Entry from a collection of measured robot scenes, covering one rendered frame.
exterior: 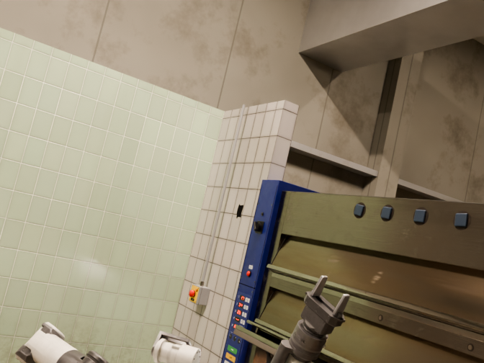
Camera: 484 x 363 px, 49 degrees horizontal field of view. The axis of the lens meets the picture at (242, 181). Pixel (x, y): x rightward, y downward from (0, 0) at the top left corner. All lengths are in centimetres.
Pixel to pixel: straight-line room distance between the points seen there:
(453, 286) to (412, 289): 15
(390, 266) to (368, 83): 422
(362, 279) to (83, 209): 166
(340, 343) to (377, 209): 54
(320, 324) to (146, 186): 199
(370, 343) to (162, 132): 181
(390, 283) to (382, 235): 19
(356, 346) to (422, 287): 36
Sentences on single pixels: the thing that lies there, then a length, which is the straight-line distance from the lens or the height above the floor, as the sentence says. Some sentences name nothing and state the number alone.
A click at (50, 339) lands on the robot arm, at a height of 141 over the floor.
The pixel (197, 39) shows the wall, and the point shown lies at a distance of 505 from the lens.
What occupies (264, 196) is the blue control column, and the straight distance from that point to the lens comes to 273.
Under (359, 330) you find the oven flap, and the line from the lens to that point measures 215.
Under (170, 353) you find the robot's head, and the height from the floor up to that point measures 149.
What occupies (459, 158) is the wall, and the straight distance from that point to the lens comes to 714.
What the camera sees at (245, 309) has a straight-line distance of 269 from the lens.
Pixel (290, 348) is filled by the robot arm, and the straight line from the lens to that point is 146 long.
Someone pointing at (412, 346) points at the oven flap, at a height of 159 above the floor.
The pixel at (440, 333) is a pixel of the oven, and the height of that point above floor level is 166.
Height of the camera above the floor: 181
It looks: 6 degrees up
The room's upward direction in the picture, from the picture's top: 13 degrees clockwise
